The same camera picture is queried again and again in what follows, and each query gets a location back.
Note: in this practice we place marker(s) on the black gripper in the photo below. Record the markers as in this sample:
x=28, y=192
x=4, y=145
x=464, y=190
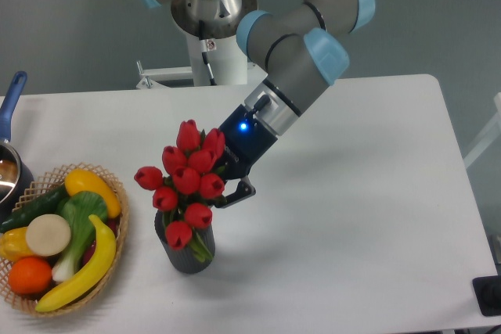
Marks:
x=246, y=141

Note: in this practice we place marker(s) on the red tulip bouquet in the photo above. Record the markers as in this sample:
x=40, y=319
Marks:
x=189, y=180

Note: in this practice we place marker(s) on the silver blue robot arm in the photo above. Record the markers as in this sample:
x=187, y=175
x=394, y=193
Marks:
x=298, y=52

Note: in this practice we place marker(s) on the dark grey ribbed vase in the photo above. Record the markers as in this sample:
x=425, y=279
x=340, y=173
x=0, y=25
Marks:
x=194, y=257

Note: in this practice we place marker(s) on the yellow banana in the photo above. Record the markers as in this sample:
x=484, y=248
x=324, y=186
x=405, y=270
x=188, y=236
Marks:
x=86, y=278

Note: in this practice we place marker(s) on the green bok choy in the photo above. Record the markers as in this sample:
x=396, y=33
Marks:
x=75, y=211

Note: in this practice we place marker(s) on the yellow squash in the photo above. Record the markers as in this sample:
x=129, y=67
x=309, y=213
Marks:
x=80, y=180

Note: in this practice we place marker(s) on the green cucumber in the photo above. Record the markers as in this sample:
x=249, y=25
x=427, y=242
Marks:
x=46, y=203

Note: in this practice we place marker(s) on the beige round radish slice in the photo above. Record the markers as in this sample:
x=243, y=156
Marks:
x=48, y=235

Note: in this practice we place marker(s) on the woven wicker basket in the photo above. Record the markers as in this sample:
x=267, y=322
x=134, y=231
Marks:
x=47, y=182

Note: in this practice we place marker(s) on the orange fruit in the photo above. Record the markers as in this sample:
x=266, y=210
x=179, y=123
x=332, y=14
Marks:
x=30, y=275

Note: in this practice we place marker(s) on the yellow bell pepper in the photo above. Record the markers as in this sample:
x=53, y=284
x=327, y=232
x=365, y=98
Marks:
x=14, y=245

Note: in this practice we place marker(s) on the black device at table edge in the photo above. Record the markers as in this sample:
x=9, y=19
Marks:
x=487, y=292

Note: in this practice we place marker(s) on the blue handled saucepan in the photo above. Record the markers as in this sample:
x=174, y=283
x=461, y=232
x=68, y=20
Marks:
x=16, y=177

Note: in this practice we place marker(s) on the white frame at right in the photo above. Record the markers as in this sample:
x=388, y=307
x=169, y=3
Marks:
x=485, y=137

